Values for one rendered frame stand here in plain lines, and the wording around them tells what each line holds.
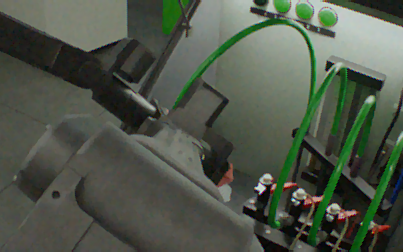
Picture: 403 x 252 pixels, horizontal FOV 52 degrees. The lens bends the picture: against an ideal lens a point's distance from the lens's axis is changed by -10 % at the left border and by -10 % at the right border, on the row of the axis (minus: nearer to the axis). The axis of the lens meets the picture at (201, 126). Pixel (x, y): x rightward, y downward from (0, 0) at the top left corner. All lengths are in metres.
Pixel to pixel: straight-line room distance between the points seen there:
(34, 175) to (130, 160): 0.04
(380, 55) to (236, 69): 0.41
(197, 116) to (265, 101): 0.63
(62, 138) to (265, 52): 1.00
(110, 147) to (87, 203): 0.02
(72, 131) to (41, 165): 0.02
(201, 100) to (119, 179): 0.44
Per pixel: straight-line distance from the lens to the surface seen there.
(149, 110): 0.79
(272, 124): 1.23
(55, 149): 0.17
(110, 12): 3.97
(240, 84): 1.23
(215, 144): 0.70
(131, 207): 0.16
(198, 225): 0.17
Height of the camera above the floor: 1.71
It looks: 34 degrees down
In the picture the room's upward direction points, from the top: 4 degrees clockwise
